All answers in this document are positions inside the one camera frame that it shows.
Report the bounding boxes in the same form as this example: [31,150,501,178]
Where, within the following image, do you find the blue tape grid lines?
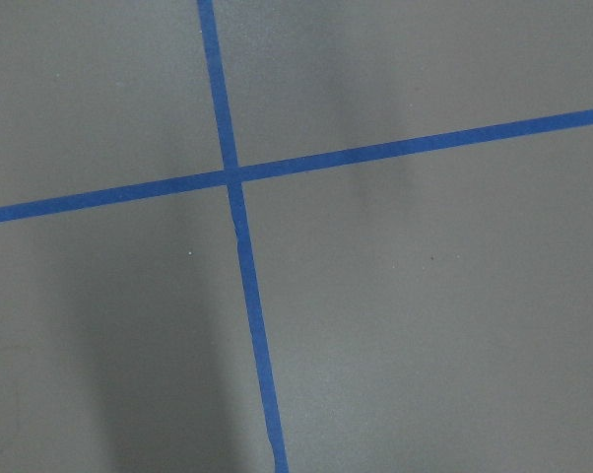
[0,1,593,472]

